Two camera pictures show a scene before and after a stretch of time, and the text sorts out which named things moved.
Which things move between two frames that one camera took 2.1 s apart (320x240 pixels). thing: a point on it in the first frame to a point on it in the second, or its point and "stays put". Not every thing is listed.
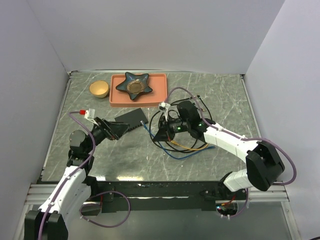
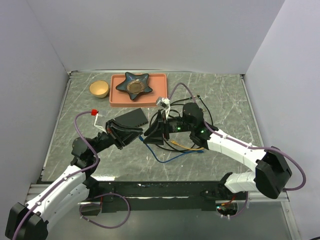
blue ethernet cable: [144, 124] to [146, 145]
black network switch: [134, 118] stays put
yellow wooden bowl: [99, 89] stays put
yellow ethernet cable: [174, 142] stays put
